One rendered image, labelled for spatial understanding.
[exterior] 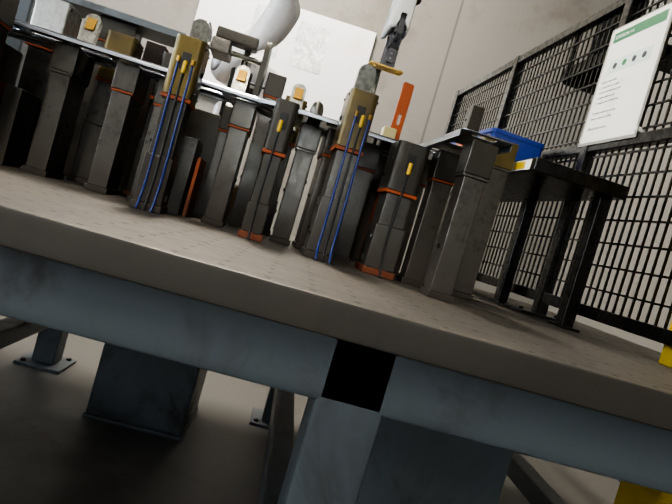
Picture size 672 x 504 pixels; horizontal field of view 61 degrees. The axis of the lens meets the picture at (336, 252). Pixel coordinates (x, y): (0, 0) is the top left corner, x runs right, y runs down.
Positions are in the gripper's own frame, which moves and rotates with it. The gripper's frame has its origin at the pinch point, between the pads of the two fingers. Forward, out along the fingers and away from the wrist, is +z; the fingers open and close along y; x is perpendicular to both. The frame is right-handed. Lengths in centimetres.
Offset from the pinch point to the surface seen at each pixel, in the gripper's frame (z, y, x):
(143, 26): 4, -27, -63
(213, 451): 119, -38, -13
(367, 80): 11.0, 17.5, -5.7
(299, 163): 30.1, 1.6, -13.8
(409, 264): 45, 22, 13
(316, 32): -77, -241, -14
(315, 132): 22.1, 2.0, -12.1
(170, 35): 4, -27, -55
